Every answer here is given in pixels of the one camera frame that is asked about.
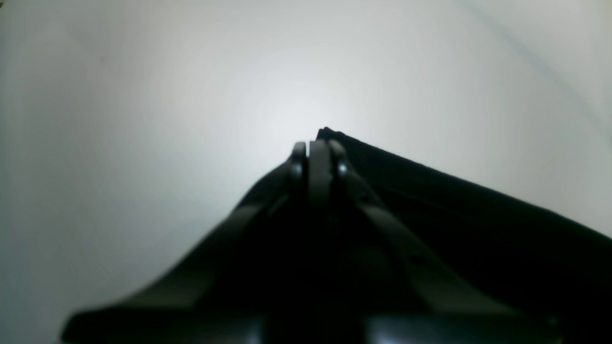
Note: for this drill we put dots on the black T-shirt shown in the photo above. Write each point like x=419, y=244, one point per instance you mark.
x=525, y=255

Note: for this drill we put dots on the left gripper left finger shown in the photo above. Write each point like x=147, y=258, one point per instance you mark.
x=186, y=305

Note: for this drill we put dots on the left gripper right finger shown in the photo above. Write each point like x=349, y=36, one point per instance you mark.
x=449, y=310

